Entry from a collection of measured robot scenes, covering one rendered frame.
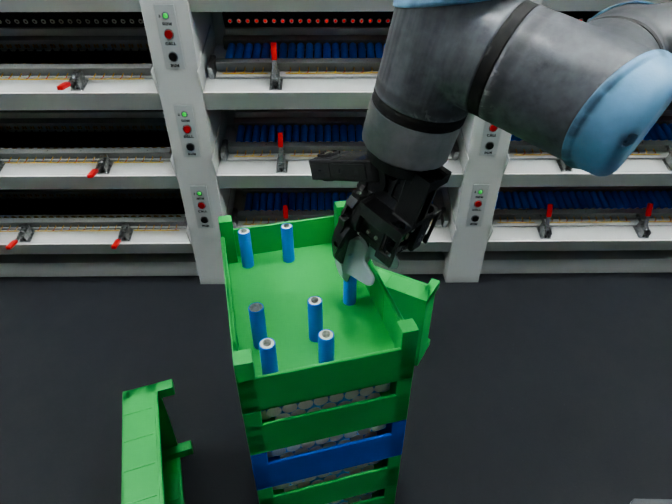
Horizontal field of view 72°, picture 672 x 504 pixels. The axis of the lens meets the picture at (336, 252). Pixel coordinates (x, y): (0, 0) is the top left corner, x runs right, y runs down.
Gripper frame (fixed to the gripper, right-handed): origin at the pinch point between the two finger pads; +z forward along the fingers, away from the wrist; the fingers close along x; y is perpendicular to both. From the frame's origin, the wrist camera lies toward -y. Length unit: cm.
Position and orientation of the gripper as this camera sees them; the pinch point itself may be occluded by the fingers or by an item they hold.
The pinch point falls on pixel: (350, 266)
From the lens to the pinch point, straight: 62.1
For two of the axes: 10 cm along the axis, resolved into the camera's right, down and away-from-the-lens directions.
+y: 6.8, 6.0, -4.1
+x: 7.1, -4.1, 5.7
